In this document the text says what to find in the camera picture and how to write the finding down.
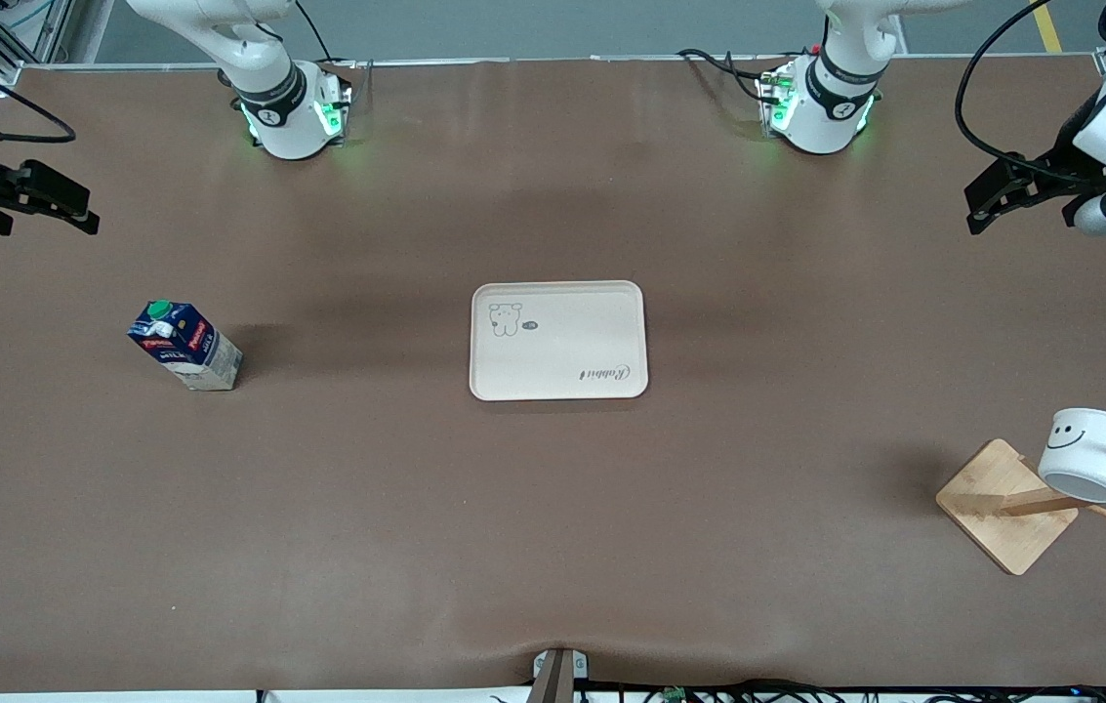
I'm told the black base cable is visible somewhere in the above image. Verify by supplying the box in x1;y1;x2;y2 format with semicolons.
293;0;364;73
676;47;784;106

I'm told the wooden mug stand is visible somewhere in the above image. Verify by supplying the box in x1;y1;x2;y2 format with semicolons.
935;428;1106;577

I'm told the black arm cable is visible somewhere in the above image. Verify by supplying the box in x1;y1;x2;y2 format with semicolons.
0;57;77;145
955;0;1106;186

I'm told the white smiley mug black handle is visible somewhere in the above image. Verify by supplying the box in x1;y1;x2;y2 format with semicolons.
1038;407;1106;505

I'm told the metal table edge bracket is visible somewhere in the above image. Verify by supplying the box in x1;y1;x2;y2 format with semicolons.
529;647;591;703

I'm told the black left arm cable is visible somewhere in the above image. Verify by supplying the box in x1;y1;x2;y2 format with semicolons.
955;0;1106;186

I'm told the cream rectangular tray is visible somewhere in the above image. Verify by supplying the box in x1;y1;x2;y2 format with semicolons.
470;280;650;402

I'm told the blue milk carton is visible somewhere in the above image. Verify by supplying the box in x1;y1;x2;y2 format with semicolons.
127;299;244;393

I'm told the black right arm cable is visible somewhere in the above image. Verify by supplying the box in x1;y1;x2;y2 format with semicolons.
0;57;77;145

